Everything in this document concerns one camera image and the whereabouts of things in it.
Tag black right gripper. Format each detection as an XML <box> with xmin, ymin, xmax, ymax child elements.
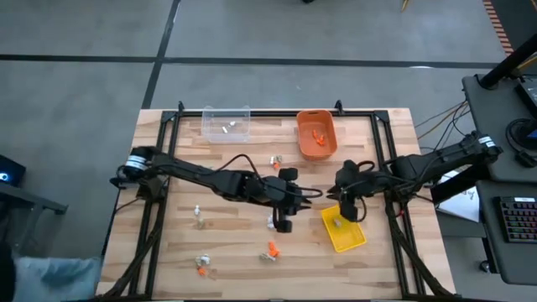
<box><xmin>327</xmin><ymin>159</ymin><xmax>373</xmax><ymax>223</ymax></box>

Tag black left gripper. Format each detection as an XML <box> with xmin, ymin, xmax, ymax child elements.
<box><xmin>262</xmin><ymin>168</ymin><xmax>312</xmax><ymax>234</ymax></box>

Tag yellow plastic basket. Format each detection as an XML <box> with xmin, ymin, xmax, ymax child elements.
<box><xmin>320</xmin><ymin>204</ymin><xmax>368</xmax><ymax>254</ymax></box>

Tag orange plastic bin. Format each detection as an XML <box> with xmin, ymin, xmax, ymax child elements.
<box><xmin>295</xmin><ymin>109</ymin><xmax>339</xmax><ymax>163</ymax></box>

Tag clear plastic bin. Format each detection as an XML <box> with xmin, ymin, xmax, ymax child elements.
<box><xmin>201</xmin><ymin>104</ymin><xmax>252</xmax><ymax>145</ymax></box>

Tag white paper sheet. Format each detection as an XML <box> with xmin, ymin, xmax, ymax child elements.
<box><xmin>435</xmin><ymin>184</ymin><xmax>482</xmax><ymax>223</ymax></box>

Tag grey desk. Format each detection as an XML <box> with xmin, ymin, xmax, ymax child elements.
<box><xmin>461</xmin><ymin>73</ymin><xmax>537</xmax><ymax>184</ymax></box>
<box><xmin>476</xmin><ymin>180</ymin><xmax>537</xmax><ymax>286</ymax></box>

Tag backlit black keyboard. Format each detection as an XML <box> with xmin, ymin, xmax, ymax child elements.
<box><xmin>498</xmin><ymin>195</ymin><xmax>537</xmax><ymax>244</ymax></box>

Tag black headphones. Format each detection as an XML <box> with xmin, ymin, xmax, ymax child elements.
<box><xmin>505</xmin><ymin>118</ymin><xmax>537</xmax><ymax>169</ymax></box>

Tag black laptop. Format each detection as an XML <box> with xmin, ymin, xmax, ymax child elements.
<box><xmin>514</xmin><ymin>75</ymin><xmax>537</xmax><ymax>118</ymax></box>

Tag black floor mat striped edge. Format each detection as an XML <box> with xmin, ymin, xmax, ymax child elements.
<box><xmin>482</xmin><ymin>0</ymin><xmax>537</xmax><ymax>55</ymax></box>

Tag person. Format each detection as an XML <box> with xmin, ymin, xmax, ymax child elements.
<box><xmin>0</xmin><ymin>241</ymin><xmax>104</xmax><ymax>302</ymax></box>

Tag grey side table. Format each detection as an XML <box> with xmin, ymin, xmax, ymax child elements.
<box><xmin>0</xmin><ymin>182</ymin><xmax>69</xmax><ymax>302</ymax></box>

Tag black device with blue light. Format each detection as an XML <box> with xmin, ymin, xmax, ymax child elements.
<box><xmin>0</xmin><ymin>154</ymin><xmax>27</xmax><ymax>188</ymax></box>

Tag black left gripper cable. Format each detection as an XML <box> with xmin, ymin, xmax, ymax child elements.
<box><xmin>216</xmin><ymin>153</ymin><xmax>325</xmax><ymax>200</ymax></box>

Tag black diagonal post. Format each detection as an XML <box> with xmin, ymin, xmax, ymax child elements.
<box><xmin>477</xmin><ymin>33</ymin><xmax>537</xmax><ymax>90</ymax></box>
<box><xmin>430</xmin><ymin>165</ymin><xmax>490</xmax><ymax>205</ymax></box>

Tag yellow floor cable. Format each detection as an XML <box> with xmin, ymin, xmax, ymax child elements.
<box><xmin>417</xmin><ymin>104</ymin><xmax>470</xmax><ymax>140</ymax></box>

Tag black floor cable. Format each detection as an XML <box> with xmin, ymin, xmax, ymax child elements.
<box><xmin>419</xmin><ymin>100</ymin><xmax>473</xmax><ymax>152</ymax></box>

